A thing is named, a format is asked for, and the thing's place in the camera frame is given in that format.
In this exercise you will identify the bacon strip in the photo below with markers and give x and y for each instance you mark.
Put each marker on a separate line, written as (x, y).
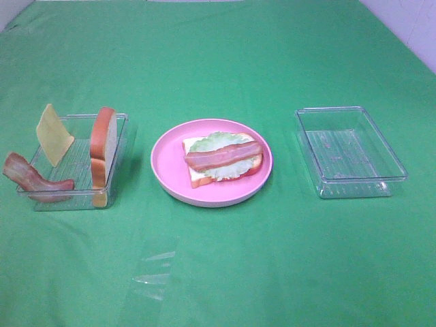
(224, 156)
(19, 170)

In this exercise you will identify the green lettuce leaf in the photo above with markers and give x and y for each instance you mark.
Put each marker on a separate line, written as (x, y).
(214, 141)

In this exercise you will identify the bread slice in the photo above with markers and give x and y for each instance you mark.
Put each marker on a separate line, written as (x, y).
(103, 146)
(221, 156)

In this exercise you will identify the pink plate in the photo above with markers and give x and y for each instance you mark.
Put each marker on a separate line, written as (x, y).
(172, 172)

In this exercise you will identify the green tablecloth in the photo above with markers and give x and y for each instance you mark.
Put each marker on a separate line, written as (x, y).
(285, 257)

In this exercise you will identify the clear right plastic container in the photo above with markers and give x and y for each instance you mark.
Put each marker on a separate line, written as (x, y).
(346, 154)

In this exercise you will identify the clear plastic container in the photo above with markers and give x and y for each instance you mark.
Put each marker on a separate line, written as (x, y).
(76, 165)
(346, 154)

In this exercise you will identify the clear tape strip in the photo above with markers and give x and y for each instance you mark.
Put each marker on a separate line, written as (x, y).
(153, 271)

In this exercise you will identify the clear left plastic container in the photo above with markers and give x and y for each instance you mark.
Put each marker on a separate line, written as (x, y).
(76, 165)

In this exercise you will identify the yellow cheese slice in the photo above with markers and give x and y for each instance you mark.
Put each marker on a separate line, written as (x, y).
(52, 135)

